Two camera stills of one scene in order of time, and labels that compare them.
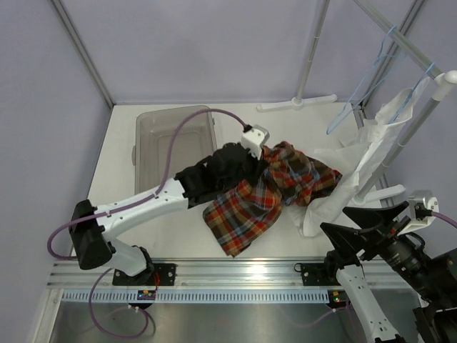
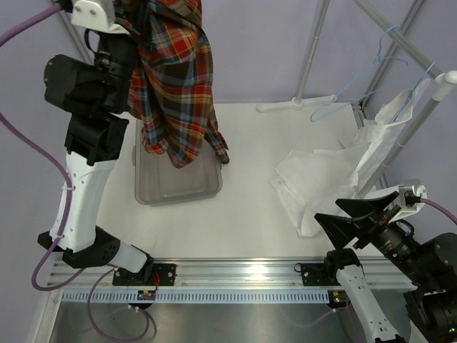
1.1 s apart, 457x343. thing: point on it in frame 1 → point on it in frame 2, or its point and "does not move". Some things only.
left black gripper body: (250, 167) → (141, 34)
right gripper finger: (369, 218) → (360, 207)
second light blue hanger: (408, 98) does not move
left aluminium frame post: (63, 13) does not move
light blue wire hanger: (365, 82) → (378, 58)
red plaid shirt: (239, 216) → (171, 91)
